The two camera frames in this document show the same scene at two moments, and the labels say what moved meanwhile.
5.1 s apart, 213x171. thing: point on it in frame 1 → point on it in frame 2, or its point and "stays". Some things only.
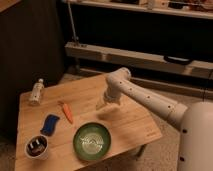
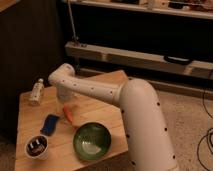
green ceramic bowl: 92,141 stays
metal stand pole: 75,37 stays
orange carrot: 68,112 stays
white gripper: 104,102 → 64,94
